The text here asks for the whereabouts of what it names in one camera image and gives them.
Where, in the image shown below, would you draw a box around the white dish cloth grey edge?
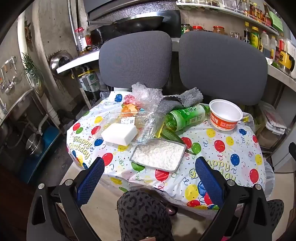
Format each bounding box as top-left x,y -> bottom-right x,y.
129,138 -> 186,172

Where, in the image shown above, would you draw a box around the clear bubble wrap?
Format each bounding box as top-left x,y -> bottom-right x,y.
131,82 -> 163,110

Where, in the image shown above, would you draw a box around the green potted plant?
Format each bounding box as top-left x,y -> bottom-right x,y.
22,53 -> 45,96

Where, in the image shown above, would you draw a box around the clear plastic food box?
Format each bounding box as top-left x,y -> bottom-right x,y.
102,110 -> 154,139

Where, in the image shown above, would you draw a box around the person's leg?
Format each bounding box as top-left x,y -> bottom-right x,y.
268,199 -> 285,232
117,188 -> 175,241

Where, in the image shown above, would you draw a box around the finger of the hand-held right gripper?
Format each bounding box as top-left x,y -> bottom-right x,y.
288,141 -> 296,164

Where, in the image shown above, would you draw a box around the person's right leg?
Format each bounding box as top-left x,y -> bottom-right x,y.
268,199 -> 285,232

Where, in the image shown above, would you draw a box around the green plastic bottle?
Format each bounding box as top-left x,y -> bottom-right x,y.
165,103 -> 210,132

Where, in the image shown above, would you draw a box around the blue plastic bin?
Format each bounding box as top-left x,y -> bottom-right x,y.
20,127 -> 62,183

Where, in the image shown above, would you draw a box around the orange fruit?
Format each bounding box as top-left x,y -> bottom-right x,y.
121,104 -> 140,117

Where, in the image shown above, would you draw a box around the balloon print tablecloth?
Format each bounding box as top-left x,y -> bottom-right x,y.
66,91 -> 266,211

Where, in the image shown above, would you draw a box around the bagged stack of packets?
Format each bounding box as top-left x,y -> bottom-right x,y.
257,101 -> 287,138

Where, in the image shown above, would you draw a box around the gas meter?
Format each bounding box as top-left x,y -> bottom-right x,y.
80,71 -> 100,92

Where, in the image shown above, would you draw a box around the steel bowl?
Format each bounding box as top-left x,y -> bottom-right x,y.
25,133 -> 43,156

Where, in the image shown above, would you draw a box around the white foam block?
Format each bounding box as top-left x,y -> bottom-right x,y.
101,123 -> 138,146

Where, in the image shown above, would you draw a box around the black wok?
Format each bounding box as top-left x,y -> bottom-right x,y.
87,16 -> 164,33

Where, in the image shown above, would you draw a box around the white counter shelf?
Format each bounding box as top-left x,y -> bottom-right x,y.
56,50 -> 100,74

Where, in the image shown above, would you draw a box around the row of shelf jars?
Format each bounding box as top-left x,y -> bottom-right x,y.
178,0 -> 284,32

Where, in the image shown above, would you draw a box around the steel pot lid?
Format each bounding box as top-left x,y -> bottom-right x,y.
50,51 -> 73,77

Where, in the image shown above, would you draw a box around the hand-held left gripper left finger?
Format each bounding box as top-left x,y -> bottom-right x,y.
27,156 -> 105,241

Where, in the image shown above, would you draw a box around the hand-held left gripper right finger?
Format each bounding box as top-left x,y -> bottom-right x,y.
195,156 -> 271,241

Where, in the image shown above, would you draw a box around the grey cleaning cloth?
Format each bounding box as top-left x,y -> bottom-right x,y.
156,87 -> 204,116

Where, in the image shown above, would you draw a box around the person's left leg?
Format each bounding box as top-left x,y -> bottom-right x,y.
117,188 -> 175,241

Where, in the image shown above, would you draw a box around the clear cooking oil bottle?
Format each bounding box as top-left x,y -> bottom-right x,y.
75,27 -> 92,55

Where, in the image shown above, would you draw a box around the grey chair backrest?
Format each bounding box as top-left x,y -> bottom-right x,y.
99,31 -> 173,89
179,31 -> 268,106

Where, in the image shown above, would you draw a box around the hanging kitchen utensils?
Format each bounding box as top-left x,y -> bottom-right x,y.
0,56 -> 18,93

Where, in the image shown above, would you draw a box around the white and orange paper bowl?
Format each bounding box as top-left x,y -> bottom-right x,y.
209,99 -> 243,131

